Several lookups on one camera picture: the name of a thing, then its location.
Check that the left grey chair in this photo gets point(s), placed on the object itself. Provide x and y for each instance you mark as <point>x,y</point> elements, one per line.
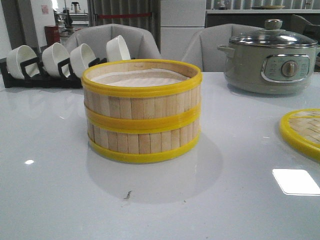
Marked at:
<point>140,42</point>

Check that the woven bamboo steamer lid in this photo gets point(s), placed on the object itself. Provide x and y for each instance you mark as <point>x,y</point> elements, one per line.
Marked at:
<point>301,130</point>

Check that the white cabinet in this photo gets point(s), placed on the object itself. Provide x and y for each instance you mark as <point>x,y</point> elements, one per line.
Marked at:
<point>179,21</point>

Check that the red barrier tape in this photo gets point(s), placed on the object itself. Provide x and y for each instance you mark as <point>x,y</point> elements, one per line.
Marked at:
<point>124,16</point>

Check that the black bowl rack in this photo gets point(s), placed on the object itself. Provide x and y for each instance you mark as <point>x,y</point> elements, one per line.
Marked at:
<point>67,78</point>

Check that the white bowl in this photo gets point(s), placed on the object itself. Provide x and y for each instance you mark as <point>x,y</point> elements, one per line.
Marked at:
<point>15,57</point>
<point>117,49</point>
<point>80,57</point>
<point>51,56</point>

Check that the grey electric cooking pot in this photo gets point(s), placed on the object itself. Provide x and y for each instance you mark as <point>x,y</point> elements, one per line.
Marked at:
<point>269,70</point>

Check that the grey chair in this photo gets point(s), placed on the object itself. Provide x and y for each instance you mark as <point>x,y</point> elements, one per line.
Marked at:
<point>140,42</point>
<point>202,50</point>

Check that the glass pot lid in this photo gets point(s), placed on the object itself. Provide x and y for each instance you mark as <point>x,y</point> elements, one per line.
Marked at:
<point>273,36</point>

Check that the bamboo steamer tray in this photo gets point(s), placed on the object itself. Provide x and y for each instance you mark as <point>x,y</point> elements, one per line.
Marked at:
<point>143,148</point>
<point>143,95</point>

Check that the red cylinder bin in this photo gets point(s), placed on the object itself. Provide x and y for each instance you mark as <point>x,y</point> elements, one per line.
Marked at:
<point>52,34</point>

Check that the right grey chair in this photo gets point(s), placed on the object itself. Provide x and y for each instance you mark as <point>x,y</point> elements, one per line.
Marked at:
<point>202,50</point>

